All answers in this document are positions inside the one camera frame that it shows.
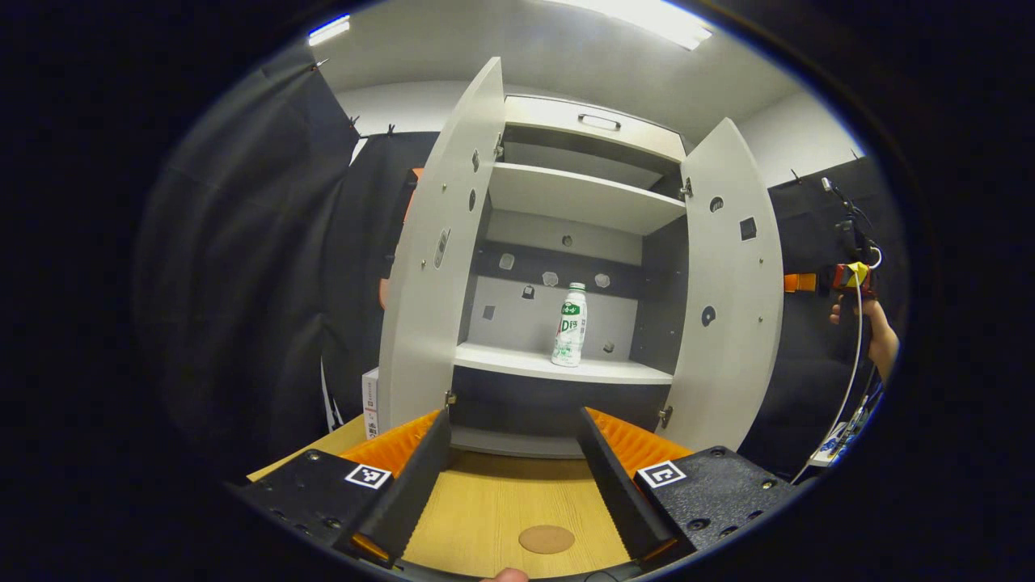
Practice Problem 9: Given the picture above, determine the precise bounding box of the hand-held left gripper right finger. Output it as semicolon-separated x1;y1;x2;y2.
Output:
577;407;801;569

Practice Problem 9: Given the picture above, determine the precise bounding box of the white cabinet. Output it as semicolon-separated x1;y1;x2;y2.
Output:
449;93;692;460

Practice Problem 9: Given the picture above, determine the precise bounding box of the small white box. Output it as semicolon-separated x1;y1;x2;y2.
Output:
361;366;381;441

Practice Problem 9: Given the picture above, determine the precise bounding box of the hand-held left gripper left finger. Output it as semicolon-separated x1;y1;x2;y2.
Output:
230;408;454;569

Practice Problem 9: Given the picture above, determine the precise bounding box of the white cabinet door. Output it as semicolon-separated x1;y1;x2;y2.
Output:
657;118;785;453
378;57;506;433

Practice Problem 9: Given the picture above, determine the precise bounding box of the white bottle green label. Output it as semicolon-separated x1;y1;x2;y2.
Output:
551;282;589;368

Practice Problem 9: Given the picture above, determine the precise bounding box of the large ceiling light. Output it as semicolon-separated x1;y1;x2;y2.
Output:
550;0;714;51

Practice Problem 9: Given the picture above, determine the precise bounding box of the white cabinet drawer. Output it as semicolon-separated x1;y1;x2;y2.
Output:
503;95;688;165

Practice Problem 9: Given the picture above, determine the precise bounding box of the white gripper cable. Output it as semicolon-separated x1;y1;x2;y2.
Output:
788;275;866;486

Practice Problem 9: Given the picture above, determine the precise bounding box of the small ceiling light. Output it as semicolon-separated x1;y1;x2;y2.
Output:
306;14;353;47

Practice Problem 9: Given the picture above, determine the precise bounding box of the white cabinet shelf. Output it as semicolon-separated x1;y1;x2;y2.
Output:
453;341;674;386
488;162;688;237

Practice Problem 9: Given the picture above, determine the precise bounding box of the round cork coaster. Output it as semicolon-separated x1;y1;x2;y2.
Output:
518;525;577;555

